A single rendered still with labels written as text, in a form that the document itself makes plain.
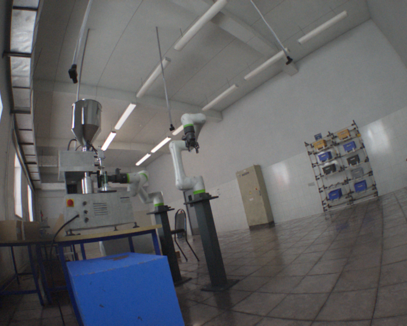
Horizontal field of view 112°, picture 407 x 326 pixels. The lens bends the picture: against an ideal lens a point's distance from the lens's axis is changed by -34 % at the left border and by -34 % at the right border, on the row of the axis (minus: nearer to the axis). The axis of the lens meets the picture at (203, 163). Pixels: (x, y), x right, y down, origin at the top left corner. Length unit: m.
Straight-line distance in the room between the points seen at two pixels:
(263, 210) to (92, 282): 6.00
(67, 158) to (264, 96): 6.44
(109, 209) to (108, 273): 0.71
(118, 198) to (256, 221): 5.61
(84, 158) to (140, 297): 1.03
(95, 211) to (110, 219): 0.12
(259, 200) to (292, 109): 2.97
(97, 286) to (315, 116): 6.09
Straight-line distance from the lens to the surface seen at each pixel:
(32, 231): 3.13
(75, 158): 1.56
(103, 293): 0.87
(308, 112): 6.34
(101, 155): 1.74
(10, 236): 3.09
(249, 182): 6.70
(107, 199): 1.49
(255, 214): 6.71
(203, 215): 2.03
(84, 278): 0.84
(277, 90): 6.98
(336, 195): 5.39
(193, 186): 2.07
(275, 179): 6.62
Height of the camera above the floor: 0.74
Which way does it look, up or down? 15 degrees up
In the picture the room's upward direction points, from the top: 13 degrees counter-clockwise
